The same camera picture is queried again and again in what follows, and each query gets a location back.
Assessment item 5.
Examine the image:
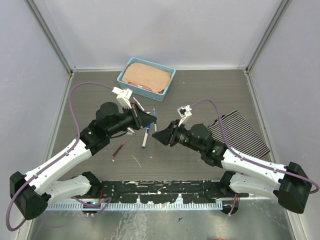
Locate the white pen upper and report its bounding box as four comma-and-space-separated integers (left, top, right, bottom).
132, 96, 145, 112

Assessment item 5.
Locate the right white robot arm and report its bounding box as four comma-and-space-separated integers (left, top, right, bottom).
152, 120, 312, 214

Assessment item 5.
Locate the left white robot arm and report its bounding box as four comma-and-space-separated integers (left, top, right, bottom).
9, 102, 157, 220

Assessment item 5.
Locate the peach folded towel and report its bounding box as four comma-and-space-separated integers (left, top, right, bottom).
122, 62, 172, 94

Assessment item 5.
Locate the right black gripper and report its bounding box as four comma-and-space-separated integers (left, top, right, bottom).
152, 118, 204, 153

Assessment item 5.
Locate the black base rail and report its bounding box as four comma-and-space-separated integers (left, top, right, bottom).
71, 179, 237, 204

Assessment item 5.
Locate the blue gel pen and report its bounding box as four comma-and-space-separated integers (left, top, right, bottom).
153, 108, 158, 133

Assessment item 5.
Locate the blue slotted cable duct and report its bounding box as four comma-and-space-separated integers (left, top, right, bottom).
46, 200, 223, 212

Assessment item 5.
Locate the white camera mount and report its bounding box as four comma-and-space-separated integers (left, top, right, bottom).
177, 105, 192, 126
111, 87, 133, 109

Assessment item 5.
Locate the white marker blue print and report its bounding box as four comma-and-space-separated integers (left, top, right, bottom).
141, 124, 151, 149

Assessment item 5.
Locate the red gel pen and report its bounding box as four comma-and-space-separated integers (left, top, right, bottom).
111, 140, 127, 162

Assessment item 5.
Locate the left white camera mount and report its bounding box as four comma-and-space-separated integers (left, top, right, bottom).
111, 87, 133, 109

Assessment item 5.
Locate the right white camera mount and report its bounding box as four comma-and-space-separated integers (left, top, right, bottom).
177, 105, 192, 126

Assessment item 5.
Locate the blue plastic basket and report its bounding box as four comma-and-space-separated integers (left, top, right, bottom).
117, 57, 176, 102

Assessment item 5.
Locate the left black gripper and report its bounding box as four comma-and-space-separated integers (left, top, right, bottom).
108, 102, 157, 137

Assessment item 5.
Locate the black white striped cloth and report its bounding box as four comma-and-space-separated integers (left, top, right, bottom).
221, 110, 270, 159

